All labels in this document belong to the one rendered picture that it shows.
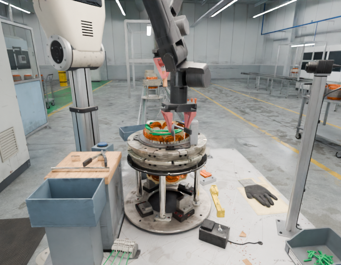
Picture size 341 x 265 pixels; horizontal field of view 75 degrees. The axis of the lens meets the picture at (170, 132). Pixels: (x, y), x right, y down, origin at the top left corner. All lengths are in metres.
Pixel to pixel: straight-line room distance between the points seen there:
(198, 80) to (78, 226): 0.52
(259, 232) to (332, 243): 0.23
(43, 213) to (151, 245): 0.38
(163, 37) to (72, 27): 0.52
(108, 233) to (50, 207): 0.24
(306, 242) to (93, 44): 1.16
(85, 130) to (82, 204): 0.61
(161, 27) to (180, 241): 0.70
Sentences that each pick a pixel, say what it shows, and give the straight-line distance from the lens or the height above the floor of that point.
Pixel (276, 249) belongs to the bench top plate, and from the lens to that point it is 0.93.
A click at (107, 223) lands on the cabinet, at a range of 0.80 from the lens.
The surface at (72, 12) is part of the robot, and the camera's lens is 1.10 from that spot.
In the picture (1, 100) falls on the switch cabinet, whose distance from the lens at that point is 3.17.
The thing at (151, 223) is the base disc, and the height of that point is 0.80.
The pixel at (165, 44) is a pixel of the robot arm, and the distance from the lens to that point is 0.67.
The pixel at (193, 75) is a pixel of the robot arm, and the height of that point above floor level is 1.35.
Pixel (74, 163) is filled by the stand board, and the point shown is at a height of 1.06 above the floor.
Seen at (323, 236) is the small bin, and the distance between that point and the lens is 0.99.
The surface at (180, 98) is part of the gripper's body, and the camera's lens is 0.71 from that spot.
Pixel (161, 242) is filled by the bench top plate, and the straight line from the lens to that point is 0.88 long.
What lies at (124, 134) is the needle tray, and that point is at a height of 1.05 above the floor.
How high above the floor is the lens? 1.39
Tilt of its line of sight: 18 degrees down
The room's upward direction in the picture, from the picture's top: straight up
